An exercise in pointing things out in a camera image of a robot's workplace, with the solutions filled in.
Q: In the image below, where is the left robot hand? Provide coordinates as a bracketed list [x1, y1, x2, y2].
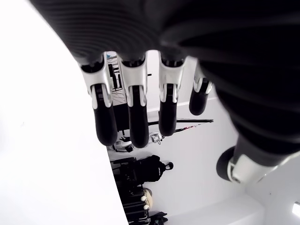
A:
[28, 0, 300, 188]

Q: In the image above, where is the black gantry pole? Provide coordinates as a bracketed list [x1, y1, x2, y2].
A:
[146, 118, 214, 127]

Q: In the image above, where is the red striped thin rod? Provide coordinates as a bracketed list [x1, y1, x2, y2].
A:
[174, 124, 203, 133]

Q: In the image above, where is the white glass display cabinet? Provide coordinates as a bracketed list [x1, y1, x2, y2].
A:
[106, 52, 129, 105]

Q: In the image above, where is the silver humanoid robot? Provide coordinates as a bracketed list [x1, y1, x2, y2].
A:
[112, 131, 164, 153]

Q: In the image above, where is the black cabinet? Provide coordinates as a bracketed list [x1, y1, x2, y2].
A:
[112, 103, 131, 132]

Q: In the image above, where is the black backpack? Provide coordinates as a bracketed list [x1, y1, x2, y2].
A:
[132, 154, 174, 188]

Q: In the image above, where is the beige plush object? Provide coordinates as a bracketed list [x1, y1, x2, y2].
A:
[140, 187, 154, 210]

